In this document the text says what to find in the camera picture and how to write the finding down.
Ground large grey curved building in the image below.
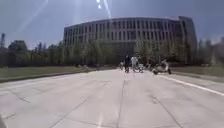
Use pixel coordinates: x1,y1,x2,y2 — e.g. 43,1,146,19
62,15,198,66

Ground group of people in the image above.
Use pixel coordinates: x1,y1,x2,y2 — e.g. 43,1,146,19
118,54,145,74

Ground scooter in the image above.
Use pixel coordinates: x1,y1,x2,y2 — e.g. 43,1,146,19
151,59,173,76

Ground pale concrete slab pavement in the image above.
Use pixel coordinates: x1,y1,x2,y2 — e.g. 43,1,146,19
0,68,224,128

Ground grass strip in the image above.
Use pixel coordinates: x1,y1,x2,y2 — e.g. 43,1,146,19
169,65,224,79
0,65,114,84

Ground row of trees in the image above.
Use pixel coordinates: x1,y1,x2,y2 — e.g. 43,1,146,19
0,38,224,68

